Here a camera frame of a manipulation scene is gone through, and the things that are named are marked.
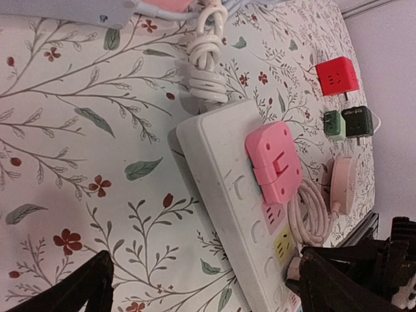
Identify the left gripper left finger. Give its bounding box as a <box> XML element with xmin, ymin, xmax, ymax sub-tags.
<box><xmin>8</xmin><ymin>250</ymin><xmax>114</xmax><ymax>312</ymax></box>

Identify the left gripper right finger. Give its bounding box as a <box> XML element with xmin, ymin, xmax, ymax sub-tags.
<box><xmin>285</xmin><ymin>246</ymin><xmax>415</xmax><ymax>311</ymax></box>

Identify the white cable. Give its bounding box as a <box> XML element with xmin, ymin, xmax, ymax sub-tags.
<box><xmin>285</xmin><ymin>175</ymin><xmax>345</xmax><ymax>283</ymax></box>

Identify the round pink socket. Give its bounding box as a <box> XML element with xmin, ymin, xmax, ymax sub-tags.
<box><xmin>330</xmin><ymin>157</ymin><xmax>357</xmax><ymax>216</ymax></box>

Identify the pink plug adapter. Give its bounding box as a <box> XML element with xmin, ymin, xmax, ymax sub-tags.
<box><xmin>245</xmin><ymin>121</ymin><xmax>302</xmax><ymax>205</ymax></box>

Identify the green cube adapter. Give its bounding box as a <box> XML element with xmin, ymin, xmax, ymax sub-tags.
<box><xmin>323</xmin><ymin>110</ymin><xmax>346</xmax><ymax>141</ymax></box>

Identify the dark green cube socket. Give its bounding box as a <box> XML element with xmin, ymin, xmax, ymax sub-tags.
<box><xmin>341</xmin><ymin>106</ymin><xmax>374</xmax><ymax>146</ymax></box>

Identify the white long power strip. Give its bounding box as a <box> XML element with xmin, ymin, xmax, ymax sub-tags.
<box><xmin>167</xmin><ymin>0</ymin><xmax>306</xmax><ymax>312</ymax></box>

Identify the red cube socket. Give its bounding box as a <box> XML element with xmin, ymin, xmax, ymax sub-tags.
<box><xmin>316</xmin><ymin>57</ymin><xmax>359</xmax><ymax>96</ymax></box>

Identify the white plug adapter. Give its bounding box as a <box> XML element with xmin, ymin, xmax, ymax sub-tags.
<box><xmin>371</xmin><ymin>110</ymin><xmax>382</xmax><ymax>134</ymax></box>

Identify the floral tablecloth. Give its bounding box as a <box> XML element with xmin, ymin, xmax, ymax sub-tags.
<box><xmin>1</xmin><ymin>1</ymin><xmax>375</xmax><ymax>311</ymax></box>

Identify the blue power strip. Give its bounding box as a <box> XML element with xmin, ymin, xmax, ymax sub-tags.
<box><xmin>1</xmin><ymin>0</ymin><xmax>137</xmax><ymax>29</ymax></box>

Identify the pink cube adapter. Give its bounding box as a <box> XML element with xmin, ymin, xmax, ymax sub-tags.
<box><xmin>137</xmin><ymin>0</ymin><xmax>193</xmax><ymax>15</ymax></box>

